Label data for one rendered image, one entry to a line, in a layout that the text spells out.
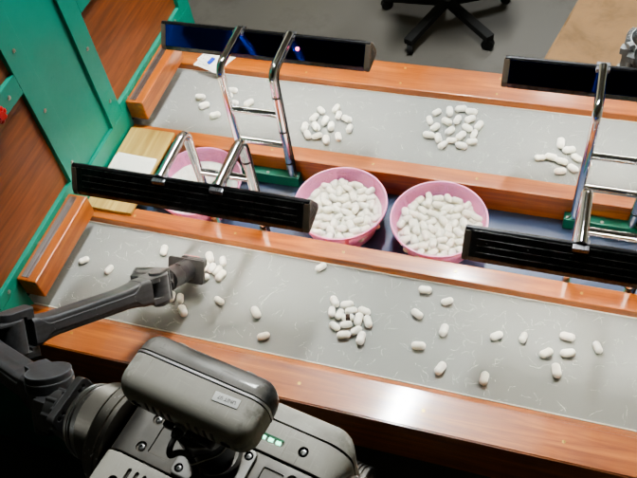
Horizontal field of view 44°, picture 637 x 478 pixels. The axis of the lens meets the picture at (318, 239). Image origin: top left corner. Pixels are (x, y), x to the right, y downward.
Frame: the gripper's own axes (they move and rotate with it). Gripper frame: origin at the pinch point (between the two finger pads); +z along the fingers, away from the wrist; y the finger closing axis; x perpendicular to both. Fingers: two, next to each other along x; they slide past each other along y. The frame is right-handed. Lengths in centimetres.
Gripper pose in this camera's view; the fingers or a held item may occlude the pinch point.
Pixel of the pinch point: (200, 262)
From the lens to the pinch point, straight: 218.6
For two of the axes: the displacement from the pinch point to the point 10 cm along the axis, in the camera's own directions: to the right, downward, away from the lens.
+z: 2.9, -2.0, 9.4
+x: -0.9, 9.7, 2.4
